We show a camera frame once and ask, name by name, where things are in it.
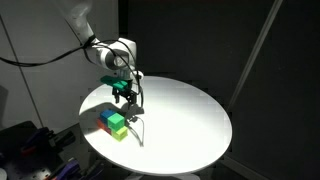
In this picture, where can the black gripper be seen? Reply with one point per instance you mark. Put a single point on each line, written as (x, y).
(125, 92)

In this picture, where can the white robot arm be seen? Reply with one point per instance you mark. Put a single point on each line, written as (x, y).
(110, 53)

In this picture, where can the blue building block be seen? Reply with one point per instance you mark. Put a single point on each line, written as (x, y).
(107, 114)

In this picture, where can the green building block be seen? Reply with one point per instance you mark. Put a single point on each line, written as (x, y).
(116, 122)

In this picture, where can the yellow-green building block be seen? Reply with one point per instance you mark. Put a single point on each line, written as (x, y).
(120, 133)

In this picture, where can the red building block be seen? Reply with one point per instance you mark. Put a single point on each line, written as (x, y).
(102, 126)

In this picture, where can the purple orange spring clamp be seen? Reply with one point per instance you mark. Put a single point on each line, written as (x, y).
(71, 168)
(46, 138)

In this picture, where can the perforated metal breadboard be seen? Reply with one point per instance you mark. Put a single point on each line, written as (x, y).
(40, 173)

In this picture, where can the slanted metal pole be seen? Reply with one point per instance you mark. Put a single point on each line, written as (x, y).
(255, 53)

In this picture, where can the teal camera mount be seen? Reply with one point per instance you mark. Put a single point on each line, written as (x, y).
(115, 81)

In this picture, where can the white table pedestal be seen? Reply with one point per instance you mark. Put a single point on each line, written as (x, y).
(160, 176)

